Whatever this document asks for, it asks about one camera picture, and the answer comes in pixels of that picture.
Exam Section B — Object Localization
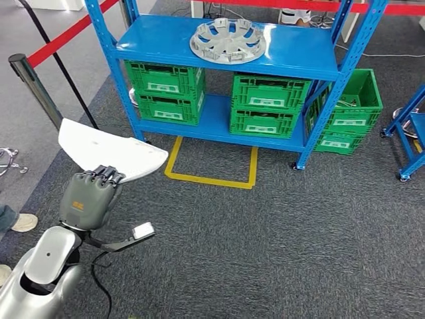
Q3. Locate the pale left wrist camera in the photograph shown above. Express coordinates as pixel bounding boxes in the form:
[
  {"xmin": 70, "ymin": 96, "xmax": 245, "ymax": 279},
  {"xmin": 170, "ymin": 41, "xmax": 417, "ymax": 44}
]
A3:
[{"xmin": 131, "ymin": 221, "xmax": 156, "ymax": 242}]

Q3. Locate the black barrier stanchion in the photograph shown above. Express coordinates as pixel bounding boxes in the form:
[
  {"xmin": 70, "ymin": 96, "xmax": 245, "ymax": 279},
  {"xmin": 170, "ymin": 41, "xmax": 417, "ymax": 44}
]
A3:
[{"xmin": 18, "ymin": 0, "xmax": 99, "ymax": 130}]

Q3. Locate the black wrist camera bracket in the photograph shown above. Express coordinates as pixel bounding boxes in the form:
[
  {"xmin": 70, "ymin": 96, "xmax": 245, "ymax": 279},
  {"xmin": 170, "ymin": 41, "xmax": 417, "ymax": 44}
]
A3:
[{"xmin": 83, "ymin": 231, "xmax": 137, "ymax": 253}]

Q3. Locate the blue metal shelf rack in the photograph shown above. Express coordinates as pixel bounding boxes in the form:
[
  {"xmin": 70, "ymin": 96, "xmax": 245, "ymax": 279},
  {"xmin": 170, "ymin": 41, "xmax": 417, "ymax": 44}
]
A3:
[
  {"xmin": 84, "ymin": 0, "xmax": 388, "ymax": 171},
  {"xmin": 380, "ymin": 83, "xmax": 425, "ymax": 183}
]

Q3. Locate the chrome chair base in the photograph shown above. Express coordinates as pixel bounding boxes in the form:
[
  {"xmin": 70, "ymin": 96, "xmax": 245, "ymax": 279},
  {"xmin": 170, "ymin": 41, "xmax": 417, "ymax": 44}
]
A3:
[{"xmin": 0, "ymin": 148, "xmax": 29, "ymax": 177}]

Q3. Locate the white plastic car panel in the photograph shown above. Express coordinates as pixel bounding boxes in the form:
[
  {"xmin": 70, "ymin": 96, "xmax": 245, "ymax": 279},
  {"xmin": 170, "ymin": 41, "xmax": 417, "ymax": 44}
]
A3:
[{"xmin": 57, "ymin": 117, "xmax": 170, "ymax": 185}]

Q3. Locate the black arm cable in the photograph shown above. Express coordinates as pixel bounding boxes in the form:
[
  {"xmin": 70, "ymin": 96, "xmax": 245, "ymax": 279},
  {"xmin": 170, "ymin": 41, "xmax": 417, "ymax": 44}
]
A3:
[{"xmin": 91, "ymin": 251, "xmax": 113, "ymax": 319}]

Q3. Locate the open green plastic crate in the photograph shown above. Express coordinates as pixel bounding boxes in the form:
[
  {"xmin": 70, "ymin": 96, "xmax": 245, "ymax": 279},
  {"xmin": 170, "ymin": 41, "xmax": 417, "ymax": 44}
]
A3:
[{"xmin": 305, "ymin": 68, "xmax": 384, "ymax": 135}]

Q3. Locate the grey wheel hubcap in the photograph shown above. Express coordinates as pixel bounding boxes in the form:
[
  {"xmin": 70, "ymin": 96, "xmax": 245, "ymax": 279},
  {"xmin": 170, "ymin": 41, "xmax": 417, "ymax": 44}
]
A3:
[{"xmin": 189, "ymin": 17, "xmax": 267, "ymax": 66}]

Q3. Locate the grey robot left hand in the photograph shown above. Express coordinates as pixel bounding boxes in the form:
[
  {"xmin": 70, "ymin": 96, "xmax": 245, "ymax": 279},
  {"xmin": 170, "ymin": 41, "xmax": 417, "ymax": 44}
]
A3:
[{"xmin": 59, "ymin": 165, "xmax": 127, "ymax": 232}]

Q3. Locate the long white cable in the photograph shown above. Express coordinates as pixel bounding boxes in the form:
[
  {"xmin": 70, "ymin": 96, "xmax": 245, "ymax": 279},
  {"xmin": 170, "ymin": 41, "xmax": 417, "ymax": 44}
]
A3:
[{"xmin": 335, "ymin": 44, "xmax": 425, "ymax": 58}]

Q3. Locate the white lit plinth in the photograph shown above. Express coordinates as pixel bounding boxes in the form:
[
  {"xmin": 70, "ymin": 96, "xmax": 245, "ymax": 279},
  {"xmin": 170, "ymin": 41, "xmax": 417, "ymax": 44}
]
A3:
[{"xmin": 14, "ymin": 0, "xmax": 84, "ymax": 12}]

